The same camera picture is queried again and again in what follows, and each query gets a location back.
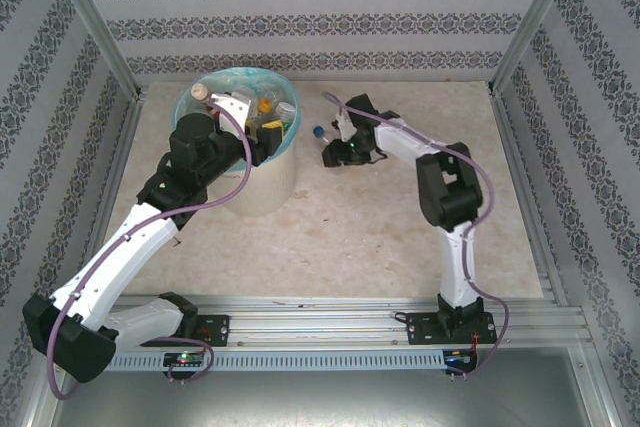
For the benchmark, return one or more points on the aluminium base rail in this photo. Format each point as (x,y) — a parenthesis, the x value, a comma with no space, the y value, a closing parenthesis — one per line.
(325,327)

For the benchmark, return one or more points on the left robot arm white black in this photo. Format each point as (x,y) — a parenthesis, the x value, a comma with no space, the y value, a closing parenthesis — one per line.
(125,247)

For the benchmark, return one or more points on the blue label bottle blue cap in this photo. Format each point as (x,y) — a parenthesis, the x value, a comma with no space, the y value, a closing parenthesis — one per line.
(318,132)

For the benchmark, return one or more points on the grey metal panel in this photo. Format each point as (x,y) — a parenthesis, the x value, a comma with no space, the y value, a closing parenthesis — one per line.
(325,402)

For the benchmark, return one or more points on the light blue bin liner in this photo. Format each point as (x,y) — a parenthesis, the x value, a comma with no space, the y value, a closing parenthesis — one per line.
(240,74)

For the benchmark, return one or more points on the beige waste bin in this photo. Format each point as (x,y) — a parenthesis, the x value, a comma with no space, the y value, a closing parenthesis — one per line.
(265,187)

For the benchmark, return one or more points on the aluminium frame post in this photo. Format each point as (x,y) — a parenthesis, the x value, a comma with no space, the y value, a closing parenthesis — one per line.
(540,7)
(85,12)

